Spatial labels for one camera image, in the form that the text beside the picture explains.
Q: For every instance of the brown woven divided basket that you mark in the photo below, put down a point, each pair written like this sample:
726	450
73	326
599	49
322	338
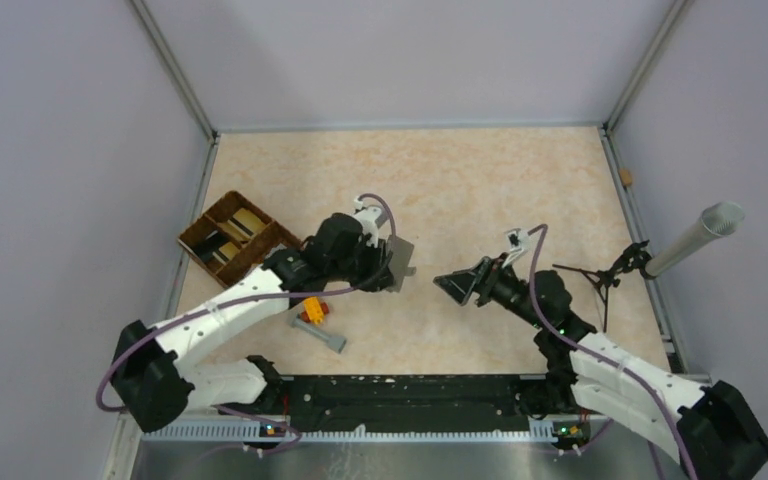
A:
275	236

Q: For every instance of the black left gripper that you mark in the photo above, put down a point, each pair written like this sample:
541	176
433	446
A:
377	253

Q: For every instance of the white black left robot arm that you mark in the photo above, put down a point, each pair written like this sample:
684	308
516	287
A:
153	370

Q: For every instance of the small wooden block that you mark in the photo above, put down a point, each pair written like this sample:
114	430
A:
626	177

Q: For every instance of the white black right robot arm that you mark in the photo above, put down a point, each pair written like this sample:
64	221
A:
709	430

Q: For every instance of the black shiny credit card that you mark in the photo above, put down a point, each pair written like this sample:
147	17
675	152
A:
215	248

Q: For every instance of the grey card holder wallet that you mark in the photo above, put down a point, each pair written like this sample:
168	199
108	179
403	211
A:
399	265

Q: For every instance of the gold card in basket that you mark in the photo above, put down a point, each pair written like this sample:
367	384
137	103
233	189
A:
243	225

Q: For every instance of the silver metal tube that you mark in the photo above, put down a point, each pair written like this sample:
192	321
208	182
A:
715	222

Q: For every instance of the black clamp bracket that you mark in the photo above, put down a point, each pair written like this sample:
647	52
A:
634	258

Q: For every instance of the grey plastic toy bolt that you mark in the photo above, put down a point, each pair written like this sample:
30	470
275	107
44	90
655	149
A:
333	342

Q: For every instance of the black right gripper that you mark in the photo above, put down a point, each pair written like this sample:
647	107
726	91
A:
462	284

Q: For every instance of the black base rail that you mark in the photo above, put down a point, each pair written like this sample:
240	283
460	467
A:
421	403

